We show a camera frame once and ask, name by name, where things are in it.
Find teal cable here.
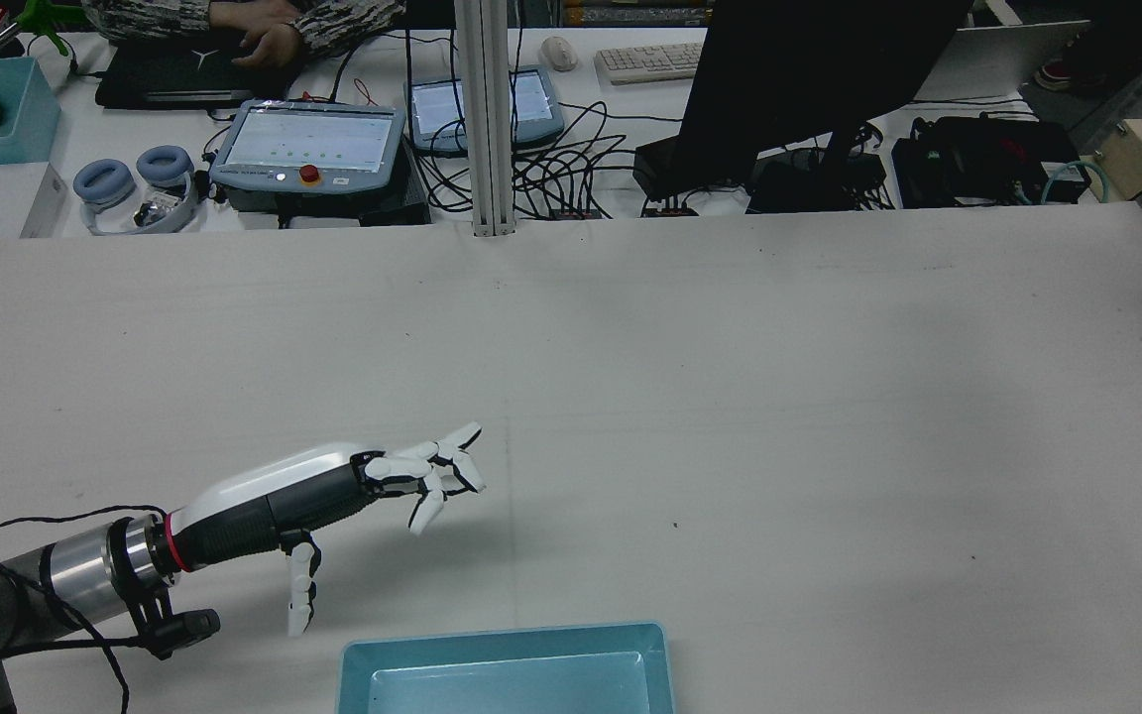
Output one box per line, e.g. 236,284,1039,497
1040,160,1113,207

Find blue headphones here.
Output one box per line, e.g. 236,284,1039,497
73,145,204,237

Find black electronics box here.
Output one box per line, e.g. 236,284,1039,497
633,134,727,203
748,154,889,213

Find teach pendant with red button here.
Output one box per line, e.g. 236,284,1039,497
208,98,433,229

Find white keyboard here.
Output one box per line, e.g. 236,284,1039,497
595,42,707,86

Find black laptop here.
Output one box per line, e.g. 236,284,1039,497
95,40,310,111

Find black monitor stand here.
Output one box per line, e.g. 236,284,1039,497
817,124,889,195

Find black Huawei monitor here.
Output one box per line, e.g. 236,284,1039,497
674,0,974,190

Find blue grey teach pendant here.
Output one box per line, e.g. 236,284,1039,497
404,66,566,158

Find green plastic clamp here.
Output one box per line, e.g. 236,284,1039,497
16,0,86,57

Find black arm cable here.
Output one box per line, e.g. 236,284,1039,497
0,504,171,714

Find shallow teal plastic tray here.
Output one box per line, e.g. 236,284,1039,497
336,622,676,714

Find aluminium frame post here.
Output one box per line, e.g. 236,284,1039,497
454,0,518,238

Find left white grey robot hand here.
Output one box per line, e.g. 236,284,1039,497
165,421,488,638

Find black cable tangle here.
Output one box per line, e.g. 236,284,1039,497
417,97,653,220

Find deep teal plastic bin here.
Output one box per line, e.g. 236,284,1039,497
0,57,63,168

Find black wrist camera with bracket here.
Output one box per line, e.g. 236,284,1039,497
113,521,223,661

